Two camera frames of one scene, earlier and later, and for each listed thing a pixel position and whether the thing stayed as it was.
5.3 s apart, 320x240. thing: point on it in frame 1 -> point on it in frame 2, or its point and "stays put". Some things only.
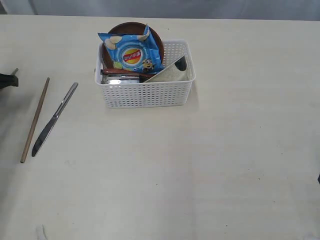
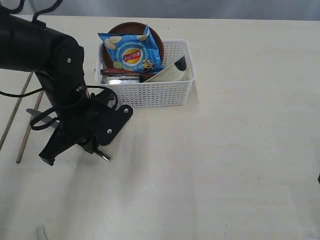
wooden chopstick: x=25 y=152 -> x=28 y=130
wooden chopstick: x=16 y=70 -> x=26 y=85
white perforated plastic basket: x=149 y=94 stays put
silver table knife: x=44 y=134 -> x=52 y=121
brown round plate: x=130 y=28 stays put
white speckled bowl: x=177 y=71 stays put
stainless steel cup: x=119 y=79 stays put
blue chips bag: x=134 y=52 stays put
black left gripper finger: x=7 y=80 -> x=77 y=125
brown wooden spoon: x=118 y=71 stays put
